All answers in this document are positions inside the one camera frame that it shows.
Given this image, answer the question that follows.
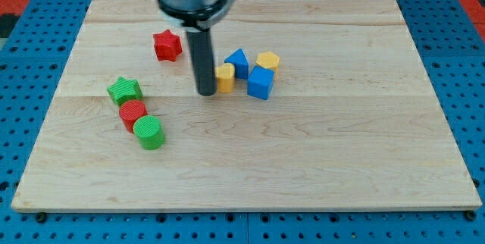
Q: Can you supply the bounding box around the light wooden board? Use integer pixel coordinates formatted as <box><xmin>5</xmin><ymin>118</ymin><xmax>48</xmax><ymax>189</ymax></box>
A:
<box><xmin>11</xmin><ymin>0</ymin><xmax>482</xmax><ymax>213</ymax></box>

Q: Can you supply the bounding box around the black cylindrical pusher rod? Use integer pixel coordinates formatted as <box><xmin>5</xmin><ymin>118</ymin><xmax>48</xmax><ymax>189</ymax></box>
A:
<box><xmin>186</xmin><ymin>30</ymin><xmax>217</xmax><ymax>96</ymax></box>

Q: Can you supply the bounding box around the red cylinder block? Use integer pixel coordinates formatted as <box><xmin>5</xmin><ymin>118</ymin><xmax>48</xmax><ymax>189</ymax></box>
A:
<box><xmin>118</xmin><ymin>100</ymin><xmax>148</xmax><ymax>133</ymax></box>

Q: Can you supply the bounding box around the yellow heart block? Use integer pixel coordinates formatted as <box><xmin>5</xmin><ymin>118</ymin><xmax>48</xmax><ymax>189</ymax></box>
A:
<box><xmin>215</xmin><ymin>63</ymin><xmax>236</xmax><ymax>93</ymax></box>

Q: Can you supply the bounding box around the green cylinder block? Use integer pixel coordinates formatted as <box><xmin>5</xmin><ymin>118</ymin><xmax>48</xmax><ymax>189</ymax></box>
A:
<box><xmin>133</xmin><ymin>115</ymin><xmax>165</xmax><ymax>150</ymax></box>

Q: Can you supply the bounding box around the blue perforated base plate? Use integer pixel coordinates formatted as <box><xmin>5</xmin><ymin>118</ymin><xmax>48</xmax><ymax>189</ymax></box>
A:
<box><xmin>1</xmin><ymin>0</ymin><xmax>484</xmax><ymax>243</ymax></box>

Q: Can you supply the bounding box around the blue cube block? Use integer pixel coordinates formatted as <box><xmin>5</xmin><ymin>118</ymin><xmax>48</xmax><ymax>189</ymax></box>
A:
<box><xmin>247</xmin><ymin>66</ymin><xmax>274</xmax><ymax>100</ymax></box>

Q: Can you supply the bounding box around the red star block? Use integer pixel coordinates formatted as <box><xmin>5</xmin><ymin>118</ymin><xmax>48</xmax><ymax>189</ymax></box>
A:
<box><xmin>152</xmin><ymin>30</ymin><xmax>183</xmax><ymax>62</ymax></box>

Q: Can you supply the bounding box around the green star block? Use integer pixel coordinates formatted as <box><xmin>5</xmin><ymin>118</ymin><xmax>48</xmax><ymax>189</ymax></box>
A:
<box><xmin>107</xmin><ymin>77</ymin><xmax>143</xmax><ymax>106</ymax></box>

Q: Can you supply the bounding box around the yellow hexagon block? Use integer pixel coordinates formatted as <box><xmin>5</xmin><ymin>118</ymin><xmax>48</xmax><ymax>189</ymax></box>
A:
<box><xmin>256</xmin><ymin>51</ymin><xmax>280</xmax><ymax>80</ymax></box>

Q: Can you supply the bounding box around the blue triangle block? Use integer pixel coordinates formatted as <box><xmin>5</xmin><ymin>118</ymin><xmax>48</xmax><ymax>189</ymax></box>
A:
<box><xmin>224</xmin><ymin>48</ymin><xmax>249</xmax><ymax>80</ymax></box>

